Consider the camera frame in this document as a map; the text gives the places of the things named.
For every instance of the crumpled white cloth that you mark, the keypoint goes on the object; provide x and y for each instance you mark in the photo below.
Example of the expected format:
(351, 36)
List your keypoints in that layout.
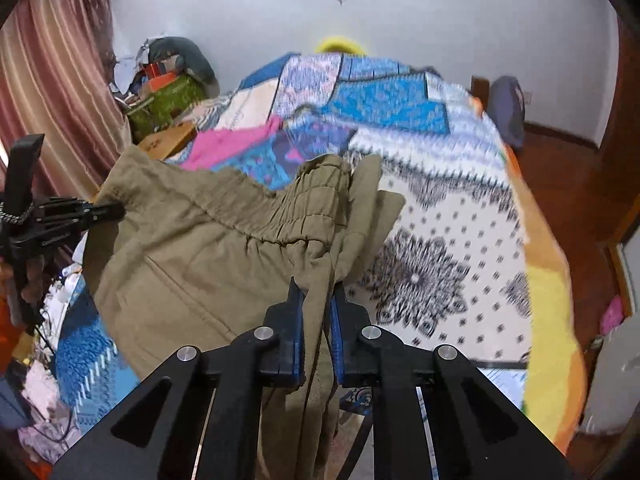
(130, 72)

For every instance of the pink garment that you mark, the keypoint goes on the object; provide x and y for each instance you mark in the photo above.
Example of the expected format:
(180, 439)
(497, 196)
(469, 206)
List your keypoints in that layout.
(225, 142)

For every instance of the patchwork blanket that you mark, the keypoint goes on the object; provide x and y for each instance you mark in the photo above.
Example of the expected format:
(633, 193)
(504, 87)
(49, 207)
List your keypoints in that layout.
(450, 210)

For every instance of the grey plush toy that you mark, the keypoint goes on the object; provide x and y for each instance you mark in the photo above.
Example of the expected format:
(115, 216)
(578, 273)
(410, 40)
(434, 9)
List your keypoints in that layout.
(190, 55)

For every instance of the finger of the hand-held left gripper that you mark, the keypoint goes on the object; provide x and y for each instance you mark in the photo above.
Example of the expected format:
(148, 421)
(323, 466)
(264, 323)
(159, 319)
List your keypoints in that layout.
(95, 207)
(97, 219)

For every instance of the dark grey backpack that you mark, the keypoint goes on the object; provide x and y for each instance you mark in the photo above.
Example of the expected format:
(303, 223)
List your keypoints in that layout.
(506, 110)

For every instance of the striped pink curtain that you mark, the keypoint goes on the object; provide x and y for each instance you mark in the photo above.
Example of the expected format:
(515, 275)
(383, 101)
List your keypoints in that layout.
(55, 85)

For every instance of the person's left hand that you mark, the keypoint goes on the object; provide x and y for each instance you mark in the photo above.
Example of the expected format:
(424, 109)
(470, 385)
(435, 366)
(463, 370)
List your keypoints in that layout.
(36, 282)

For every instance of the white wall socket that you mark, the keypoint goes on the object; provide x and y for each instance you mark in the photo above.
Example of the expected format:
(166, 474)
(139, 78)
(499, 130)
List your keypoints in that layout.
(528, 98)

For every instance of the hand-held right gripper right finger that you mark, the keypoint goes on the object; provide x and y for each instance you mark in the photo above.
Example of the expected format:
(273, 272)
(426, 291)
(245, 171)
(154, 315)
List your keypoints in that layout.
(336, 350)

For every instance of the olive green pants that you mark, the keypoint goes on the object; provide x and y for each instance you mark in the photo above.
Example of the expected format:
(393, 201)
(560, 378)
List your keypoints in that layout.
(200, 260)

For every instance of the pile of pale clothes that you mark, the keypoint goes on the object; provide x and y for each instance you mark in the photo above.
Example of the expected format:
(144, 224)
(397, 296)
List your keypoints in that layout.
(47, 410)

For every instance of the orange box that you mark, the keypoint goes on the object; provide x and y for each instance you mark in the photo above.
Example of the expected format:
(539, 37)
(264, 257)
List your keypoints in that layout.
(161, 81)

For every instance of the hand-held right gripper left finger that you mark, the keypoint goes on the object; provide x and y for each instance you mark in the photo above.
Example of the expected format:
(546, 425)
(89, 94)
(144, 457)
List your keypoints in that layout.
(298, 340)

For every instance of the wooden bed frame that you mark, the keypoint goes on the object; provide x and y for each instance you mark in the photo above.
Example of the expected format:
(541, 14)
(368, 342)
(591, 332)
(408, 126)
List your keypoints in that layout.
(480, 90)

